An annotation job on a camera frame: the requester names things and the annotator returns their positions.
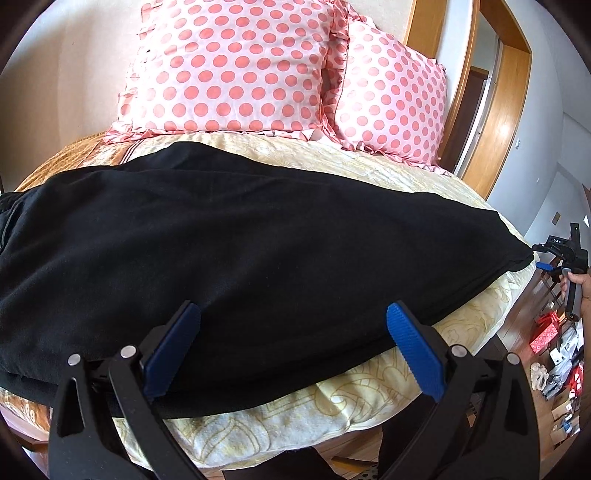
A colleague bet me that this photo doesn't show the right hand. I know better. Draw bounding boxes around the right hand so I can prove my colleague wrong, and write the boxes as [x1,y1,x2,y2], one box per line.
[560,272,591,319]

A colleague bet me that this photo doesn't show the pink polka dot pillow left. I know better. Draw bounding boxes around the pink polka dot pillow left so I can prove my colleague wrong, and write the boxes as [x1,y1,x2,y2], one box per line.
[105,0,344,143]

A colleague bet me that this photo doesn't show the black pants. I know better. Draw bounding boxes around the black pants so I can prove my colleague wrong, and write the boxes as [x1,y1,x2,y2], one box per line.
[1,142,534,418]

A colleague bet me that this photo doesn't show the yellow patterned bed cover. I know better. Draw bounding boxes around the yellow patterned bed cover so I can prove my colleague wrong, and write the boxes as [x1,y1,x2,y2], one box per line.
[0,130,540,471]

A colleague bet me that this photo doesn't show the red gift bag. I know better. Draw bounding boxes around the red gift bag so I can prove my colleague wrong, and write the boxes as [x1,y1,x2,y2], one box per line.
[529,311,559,354]

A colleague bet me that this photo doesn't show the pink polka dot pillow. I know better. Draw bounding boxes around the pink polka dot pillow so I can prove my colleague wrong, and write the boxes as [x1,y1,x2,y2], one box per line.
[322,2,447,173]
[105,0,344,143]

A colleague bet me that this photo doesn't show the wooden door frame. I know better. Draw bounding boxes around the wooden door frame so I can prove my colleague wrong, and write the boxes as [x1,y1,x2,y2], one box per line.
[405,1,533,199]

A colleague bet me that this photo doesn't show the pink polka dot pillow right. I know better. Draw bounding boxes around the pink polka dot pillow right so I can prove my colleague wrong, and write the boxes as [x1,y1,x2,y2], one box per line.
[322,2,447,173]

